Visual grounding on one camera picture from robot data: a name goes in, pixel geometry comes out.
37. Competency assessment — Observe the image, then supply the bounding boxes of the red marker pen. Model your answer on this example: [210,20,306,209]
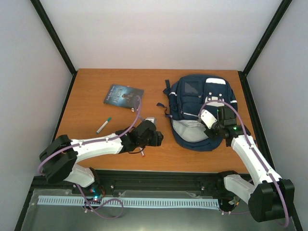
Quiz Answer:
[140,147,145,157]

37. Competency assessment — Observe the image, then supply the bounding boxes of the navy blue student backpack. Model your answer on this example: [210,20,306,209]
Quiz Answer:
[163,74,238,152]

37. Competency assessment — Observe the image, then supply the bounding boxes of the dark blue fantasy book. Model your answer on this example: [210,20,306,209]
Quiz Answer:
[103,84,144,109]

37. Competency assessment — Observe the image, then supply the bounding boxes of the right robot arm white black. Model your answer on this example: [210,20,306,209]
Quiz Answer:
[199,103,295,227]

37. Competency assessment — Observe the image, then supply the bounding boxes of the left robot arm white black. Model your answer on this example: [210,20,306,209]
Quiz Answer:
[38,119,164,194]

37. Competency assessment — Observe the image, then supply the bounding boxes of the teal capped white marker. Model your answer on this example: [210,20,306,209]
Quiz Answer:
[96,117,112,134]

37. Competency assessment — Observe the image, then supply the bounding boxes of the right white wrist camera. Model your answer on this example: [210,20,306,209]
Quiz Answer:
[198,109,217,129]

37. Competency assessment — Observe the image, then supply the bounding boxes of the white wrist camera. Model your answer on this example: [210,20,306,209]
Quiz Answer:
[198,109,217,129]
[145,117,157,125]

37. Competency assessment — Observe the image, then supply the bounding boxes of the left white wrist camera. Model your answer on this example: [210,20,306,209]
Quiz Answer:
[145,117,157,125]

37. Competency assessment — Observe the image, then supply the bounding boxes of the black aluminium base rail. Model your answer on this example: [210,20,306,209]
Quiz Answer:
[31,168,256,200]

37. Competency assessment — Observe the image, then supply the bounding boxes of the light blue slotted cable duct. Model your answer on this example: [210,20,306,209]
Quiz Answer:
[37,195,219,210]

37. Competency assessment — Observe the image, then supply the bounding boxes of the right black frame post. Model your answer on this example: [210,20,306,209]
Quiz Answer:
[242,0,293,75]

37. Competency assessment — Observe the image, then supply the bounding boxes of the black frame post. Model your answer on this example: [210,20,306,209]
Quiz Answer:
[242,0,293,75]
[30,0,77,74]

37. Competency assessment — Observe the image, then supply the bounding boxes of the left black frame post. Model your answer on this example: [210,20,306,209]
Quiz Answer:
[30,0,77,74]

